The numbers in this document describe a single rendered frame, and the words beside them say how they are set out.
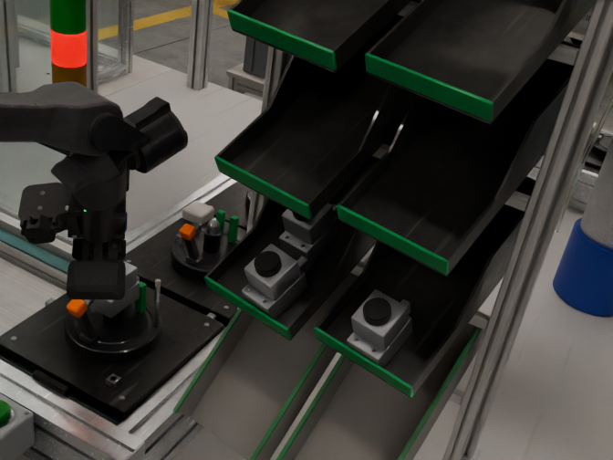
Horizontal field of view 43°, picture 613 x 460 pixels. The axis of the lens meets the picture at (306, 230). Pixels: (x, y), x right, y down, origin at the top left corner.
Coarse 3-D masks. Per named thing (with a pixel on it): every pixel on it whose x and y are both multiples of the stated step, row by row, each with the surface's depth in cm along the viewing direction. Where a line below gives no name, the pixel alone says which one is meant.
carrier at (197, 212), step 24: (192, 216) 147; (216, 216) 139; (168, 240) 141; (216, 240) 135; (144, 264) 134; (168, 264) 135; (192, 264) 132; (168, 288) 129; (192, 288) 130; (216, 312) 126
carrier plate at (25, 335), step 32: (32, 320) 118; (64, 320) 119; (192, 320) 123; (0, 352) 114; (32, 352) 112; (64, 352) 113; (160, 352) 116; (192, 352) 117; (64, 384) 109; (96, 384) 109; (128, 384) 109; (160, 384) 111
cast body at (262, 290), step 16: (256, 256) 88; (272, 256) 87; (288, 256) 88; (256, 272) 87; (272, 272) 86; (288, 272) 87; (304, 272) 93; (256, 288) 90; (272, 288) 86; (288, 288) 89; (304, 288) 92; (256, 304) 89; (272, 304) 88; (288, 304) 91
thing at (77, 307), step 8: (72, 304) 107; (80, 304) 107; (88, 304) 109; (72, 312) 107; (80, 312) 107; (80, 320) 109; (88, 320) 110; (80, 328) 111; (88, 328) 111; (88, 336) 112
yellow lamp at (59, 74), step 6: (54, 66) 115; (84, 66) 116; (54, 72) 115; (60, 72) 115; (66, 72) 114; (72, 72) 115; (78, 72) 115; (84, 72) 116; (54, 78) 116; (60, 78) 115; (66, 78) 115; (72, 78) 115; (78, 78) 116; (84, 78) 117; (84, 84) 117
